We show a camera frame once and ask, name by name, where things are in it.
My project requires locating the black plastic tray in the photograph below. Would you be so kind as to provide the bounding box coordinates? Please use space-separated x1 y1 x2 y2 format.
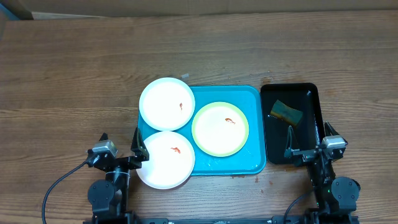
260 83 325 164

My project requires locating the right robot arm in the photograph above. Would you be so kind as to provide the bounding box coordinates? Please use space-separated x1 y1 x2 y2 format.
282 122 361 224

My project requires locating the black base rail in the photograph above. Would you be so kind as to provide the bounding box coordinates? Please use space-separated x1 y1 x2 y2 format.
82 214 361 224

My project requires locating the yellow green rimmed plate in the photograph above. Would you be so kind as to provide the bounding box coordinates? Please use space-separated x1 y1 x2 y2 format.
192 102 249 157

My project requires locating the teal plastic tray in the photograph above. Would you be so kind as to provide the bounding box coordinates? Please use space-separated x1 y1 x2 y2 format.
137 85 267 177

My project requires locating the green yellow scrub sponge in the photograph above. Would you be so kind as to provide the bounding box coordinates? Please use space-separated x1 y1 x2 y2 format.
270 100 303 126

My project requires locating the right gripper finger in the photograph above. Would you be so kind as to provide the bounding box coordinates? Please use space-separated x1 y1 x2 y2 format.
285 126 300 152
324 121 339 137

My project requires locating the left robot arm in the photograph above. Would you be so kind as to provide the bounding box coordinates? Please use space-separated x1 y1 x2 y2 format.
87 128 149 223

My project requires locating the white plate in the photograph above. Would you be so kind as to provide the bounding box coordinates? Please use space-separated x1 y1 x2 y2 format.
137 131 195 190
139 77 195 131

